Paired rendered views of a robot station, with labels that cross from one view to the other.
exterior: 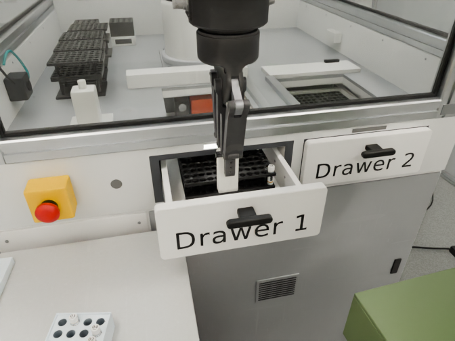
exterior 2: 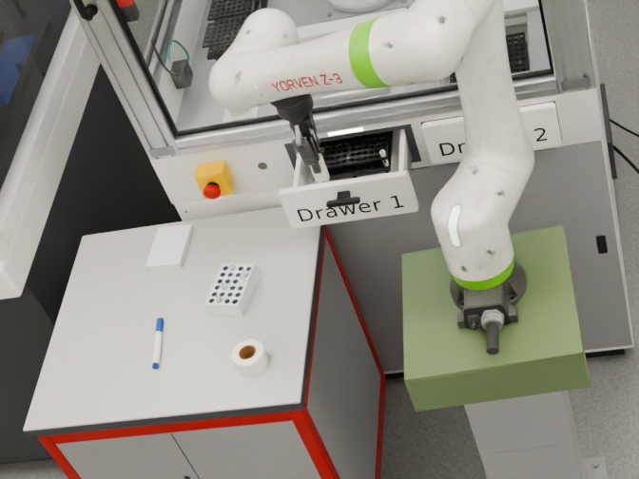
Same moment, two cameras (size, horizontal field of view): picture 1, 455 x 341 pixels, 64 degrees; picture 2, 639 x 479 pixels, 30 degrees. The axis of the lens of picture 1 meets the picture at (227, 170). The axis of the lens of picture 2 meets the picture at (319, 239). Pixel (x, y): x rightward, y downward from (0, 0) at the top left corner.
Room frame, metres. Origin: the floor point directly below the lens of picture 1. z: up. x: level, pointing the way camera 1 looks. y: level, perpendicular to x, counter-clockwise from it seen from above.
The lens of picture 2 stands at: (-1.21, -1.00, 2.59)
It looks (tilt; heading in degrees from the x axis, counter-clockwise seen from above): 43 degrees down; 33
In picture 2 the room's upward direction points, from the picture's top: 22 degrees counter-clockwise
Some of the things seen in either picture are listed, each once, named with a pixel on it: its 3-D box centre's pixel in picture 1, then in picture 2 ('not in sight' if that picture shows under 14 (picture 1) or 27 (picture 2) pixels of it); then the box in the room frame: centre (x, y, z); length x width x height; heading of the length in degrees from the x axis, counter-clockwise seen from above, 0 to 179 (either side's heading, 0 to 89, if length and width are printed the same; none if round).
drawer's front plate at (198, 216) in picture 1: (242, 220); (348, 200); (0.48, -0.03, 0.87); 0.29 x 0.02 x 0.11; 102
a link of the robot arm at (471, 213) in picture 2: not in sight; (474, 226); (0.27, -0.38, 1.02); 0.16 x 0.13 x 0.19; 171
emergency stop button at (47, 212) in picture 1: (48, 210); (212, 190); (0.50, 0.32, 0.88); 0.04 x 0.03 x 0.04; 102
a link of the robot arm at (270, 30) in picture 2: not in sight; (269, 46); (0.44, 0.00, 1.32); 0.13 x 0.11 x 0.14; 171
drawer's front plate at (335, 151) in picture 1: (365, 156); (491, 133); (0.69, -0.30, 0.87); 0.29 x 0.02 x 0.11; 102
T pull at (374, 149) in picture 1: (375, 150); not in sight; (0.66, -0.31, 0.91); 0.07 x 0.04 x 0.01; 102
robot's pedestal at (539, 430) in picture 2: not in sight; (527, 429); (0.26, -0.38, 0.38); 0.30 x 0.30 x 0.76; 15
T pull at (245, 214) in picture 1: (247, 216); (343, 198); (0.45, -0.03, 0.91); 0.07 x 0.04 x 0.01; 102
